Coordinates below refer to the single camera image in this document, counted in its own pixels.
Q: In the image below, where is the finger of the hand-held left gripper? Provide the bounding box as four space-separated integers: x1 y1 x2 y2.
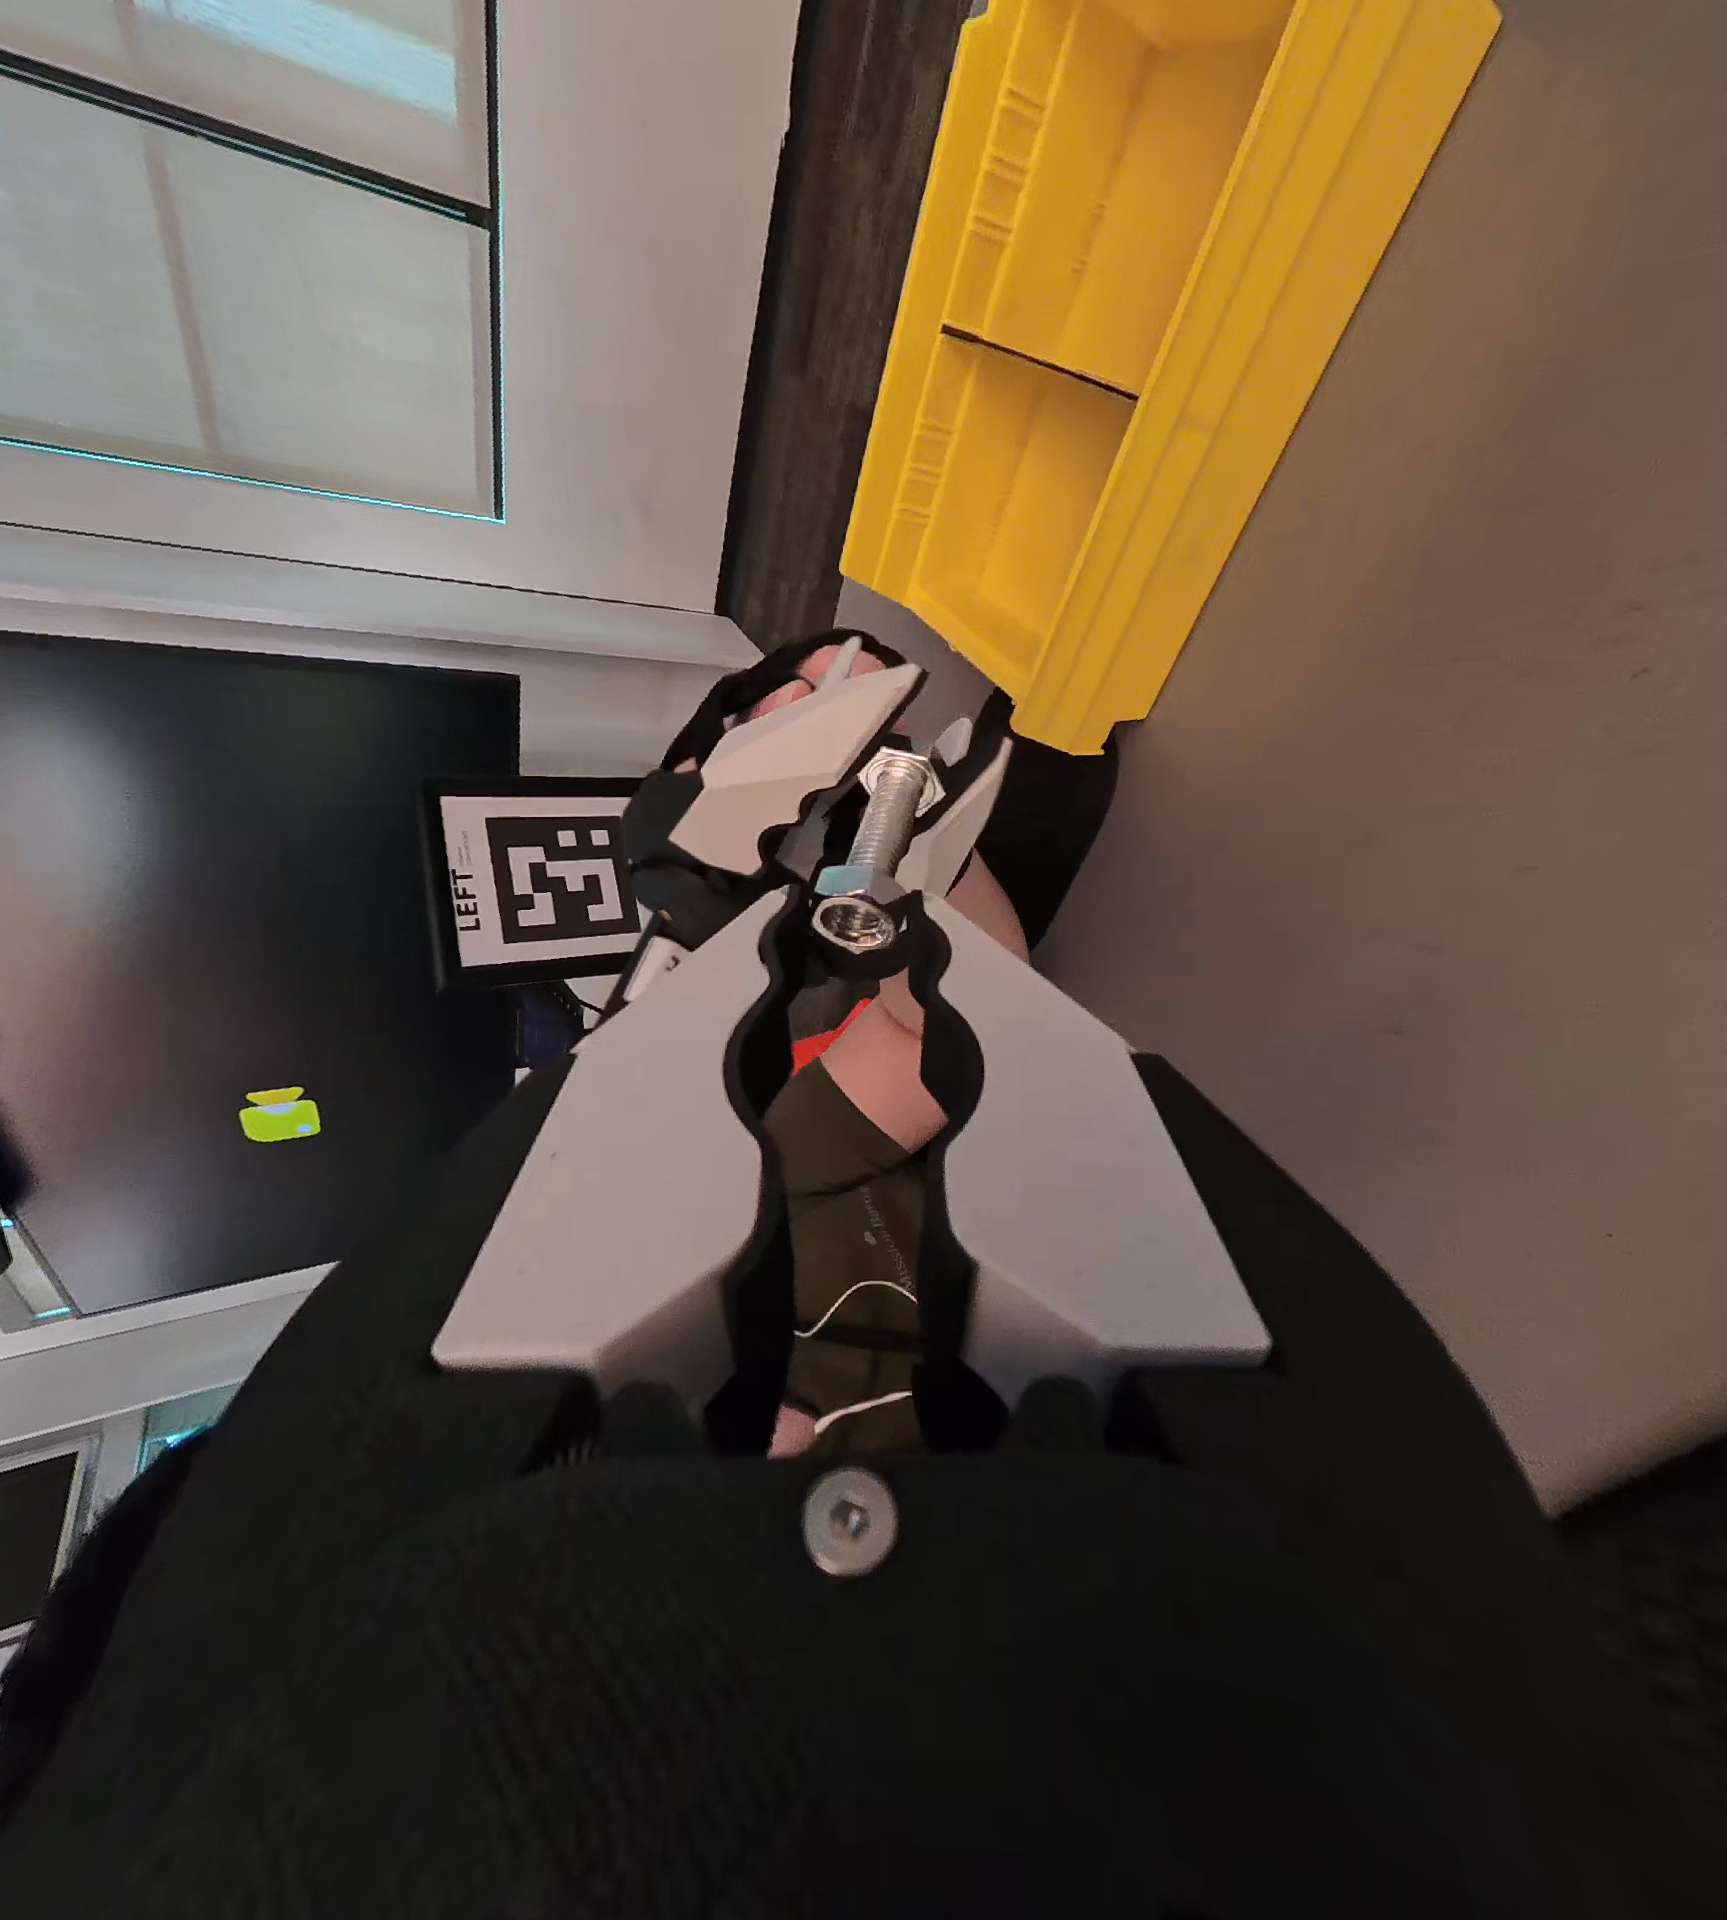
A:
924 716 1018 889
672 664 932 883

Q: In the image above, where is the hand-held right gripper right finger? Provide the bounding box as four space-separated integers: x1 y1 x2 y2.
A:
894 896 1274 1453

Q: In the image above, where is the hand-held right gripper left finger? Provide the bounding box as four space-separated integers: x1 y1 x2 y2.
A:
432 881 812 1453

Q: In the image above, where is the silver hex bolt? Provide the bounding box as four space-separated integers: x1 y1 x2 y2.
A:
840 744 958 899

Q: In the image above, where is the silver hex nut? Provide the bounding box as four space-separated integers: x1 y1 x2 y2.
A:
806 881 910 966

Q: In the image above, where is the yellow divided plastic bin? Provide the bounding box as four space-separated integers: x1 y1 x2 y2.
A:
838 0 1504 755

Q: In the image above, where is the person's left hand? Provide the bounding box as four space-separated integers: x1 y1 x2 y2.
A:
726 659 842 747

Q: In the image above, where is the black television screen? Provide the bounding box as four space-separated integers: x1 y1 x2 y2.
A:
0 621 524 1321

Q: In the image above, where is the large paned window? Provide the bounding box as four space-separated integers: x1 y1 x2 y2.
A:
0 0 508 527

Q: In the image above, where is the white earphone cable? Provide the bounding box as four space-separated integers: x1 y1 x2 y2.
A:
788 1273 928 1430

